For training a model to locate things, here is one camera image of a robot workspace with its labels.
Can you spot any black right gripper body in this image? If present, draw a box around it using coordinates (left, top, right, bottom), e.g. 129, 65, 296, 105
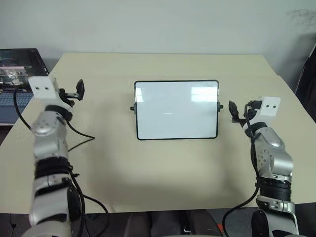
237, 100, 263, 124

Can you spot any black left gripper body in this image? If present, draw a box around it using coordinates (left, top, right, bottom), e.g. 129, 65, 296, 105
58, 88, 79, 102

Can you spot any open laptop with lit screen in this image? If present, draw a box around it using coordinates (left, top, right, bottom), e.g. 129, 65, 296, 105
0, 48, 49, 126

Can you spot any small whiteboard with black stand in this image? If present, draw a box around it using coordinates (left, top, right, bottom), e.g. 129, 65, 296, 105
130, 79, 224, 142

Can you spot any black chair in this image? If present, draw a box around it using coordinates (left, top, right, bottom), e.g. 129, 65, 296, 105
294, 46, 316, 106

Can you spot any dark rounded shape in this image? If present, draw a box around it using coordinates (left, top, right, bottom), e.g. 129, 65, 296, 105
185, 209, 225, 237
122, 211, 185, 237

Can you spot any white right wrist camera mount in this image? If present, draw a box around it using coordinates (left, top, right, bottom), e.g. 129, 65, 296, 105
243, 96, 282, 130

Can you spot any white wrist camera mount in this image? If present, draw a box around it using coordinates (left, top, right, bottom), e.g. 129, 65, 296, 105
28, 76, 75, 110
243, 96, 282, 130

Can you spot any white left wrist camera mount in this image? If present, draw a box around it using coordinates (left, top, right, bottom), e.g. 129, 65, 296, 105
28, 76, 75, 110

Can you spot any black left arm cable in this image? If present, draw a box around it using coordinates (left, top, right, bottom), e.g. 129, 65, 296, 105
13, 87, 111, 223

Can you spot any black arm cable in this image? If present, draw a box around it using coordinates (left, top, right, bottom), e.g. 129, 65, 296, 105
13, 87, 111, 223
221, 100, 263, 237

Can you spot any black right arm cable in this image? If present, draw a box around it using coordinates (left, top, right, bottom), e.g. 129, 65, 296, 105
221, 100, 263, 237

